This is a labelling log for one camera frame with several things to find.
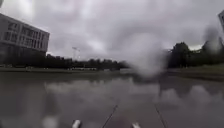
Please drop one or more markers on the large grey windowed building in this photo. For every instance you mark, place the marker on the large grey windowed building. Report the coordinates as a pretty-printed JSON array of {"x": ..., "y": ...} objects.
[{"x": 20, "y": 38}]

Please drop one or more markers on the robot's own part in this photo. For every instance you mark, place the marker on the robot's own part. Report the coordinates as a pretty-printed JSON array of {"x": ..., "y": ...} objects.
[
  {"x": 136, "y": 125},
  {"x": 76, "y": 124}
]

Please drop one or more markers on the light pole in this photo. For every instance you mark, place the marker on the light pole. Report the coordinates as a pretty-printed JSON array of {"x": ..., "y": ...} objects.
[{"x": 75, "y": 53}]

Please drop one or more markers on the tall grey windowed building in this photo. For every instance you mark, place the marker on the tall grey windowed building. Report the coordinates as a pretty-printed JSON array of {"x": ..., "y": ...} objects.
[{"x": 221, "y": 18}]

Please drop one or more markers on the grass strip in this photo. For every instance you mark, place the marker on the grass strip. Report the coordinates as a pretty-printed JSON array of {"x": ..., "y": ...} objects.
[{"x": 200, "y": 70}]

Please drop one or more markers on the wet grey paved plaza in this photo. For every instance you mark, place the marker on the wet grey paved plaza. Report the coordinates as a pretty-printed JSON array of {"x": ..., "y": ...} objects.
[{"x": 110, "y": 100}]

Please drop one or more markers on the row of dark trees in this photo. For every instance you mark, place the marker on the row of dark trees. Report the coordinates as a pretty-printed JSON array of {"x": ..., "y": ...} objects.
[{"x": 83, "y": 63}]

